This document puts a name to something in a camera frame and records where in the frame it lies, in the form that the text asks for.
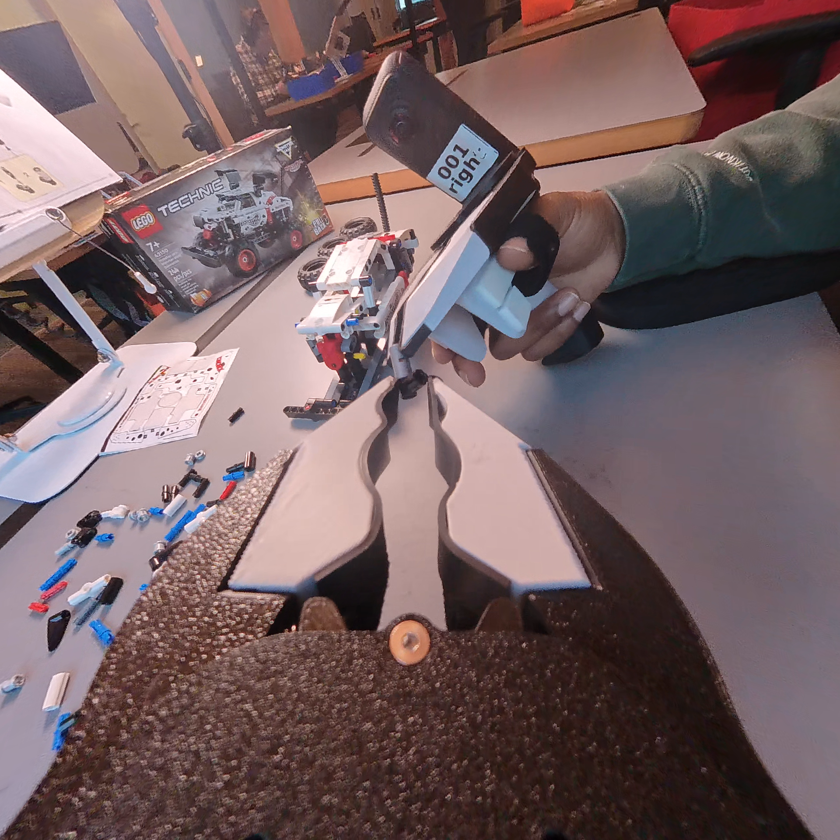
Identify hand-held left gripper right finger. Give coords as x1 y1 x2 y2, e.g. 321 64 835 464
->
425 379 593 597

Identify red chair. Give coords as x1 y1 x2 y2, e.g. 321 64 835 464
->
668 0 840 142

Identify person's right hand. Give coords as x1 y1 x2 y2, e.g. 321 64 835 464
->
432 189 626 388

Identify person's right forearm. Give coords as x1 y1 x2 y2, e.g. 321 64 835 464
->
600 77 840 294

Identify white book stand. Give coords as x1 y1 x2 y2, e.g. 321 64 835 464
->
0 206 198 505

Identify white sticker sheet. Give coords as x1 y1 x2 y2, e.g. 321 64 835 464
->
100 348 239 455

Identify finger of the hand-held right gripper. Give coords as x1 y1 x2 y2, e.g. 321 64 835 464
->
391 228 491 361

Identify black textured armrest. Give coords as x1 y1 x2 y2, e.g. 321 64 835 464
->
541 259 840 367

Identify white toy brick truck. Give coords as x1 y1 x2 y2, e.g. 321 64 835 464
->
283 172 421 421

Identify white table with wood edge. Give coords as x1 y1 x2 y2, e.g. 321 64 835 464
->
307 7 707 206

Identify toy truck cardboard box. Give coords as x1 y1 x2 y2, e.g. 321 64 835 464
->
101 126 324 314

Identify instruction booklet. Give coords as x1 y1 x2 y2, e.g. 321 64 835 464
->
0 69 123 263

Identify orange plastic bin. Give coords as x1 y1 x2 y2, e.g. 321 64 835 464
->
521 0 595 27

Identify scattered loose brick pieces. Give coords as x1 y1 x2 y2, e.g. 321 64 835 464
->
0 449 257 752

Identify grey desk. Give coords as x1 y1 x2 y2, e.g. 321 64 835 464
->
0 141 840 840

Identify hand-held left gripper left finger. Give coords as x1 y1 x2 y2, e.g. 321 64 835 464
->
225 379 401 599

